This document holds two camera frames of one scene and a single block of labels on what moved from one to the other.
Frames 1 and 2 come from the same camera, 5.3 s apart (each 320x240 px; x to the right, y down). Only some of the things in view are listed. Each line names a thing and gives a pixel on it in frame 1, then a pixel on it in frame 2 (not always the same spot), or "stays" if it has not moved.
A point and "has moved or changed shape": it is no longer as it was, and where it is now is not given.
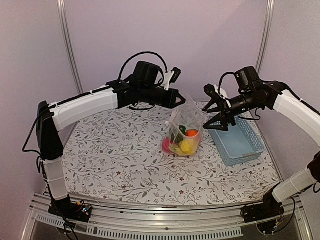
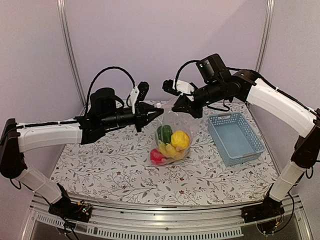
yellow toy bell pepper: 187,146 to 180,139
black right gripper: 226,114 to 184,104
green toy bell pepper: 182,129 to 164,133
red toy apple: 166,144 to 157,158
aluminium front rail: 182,221 stays
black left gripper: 170,103 to 142,111
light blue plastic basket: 240,144 stays
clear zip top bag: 183,135 has moved or changed shape
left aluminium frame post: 61,8 stays
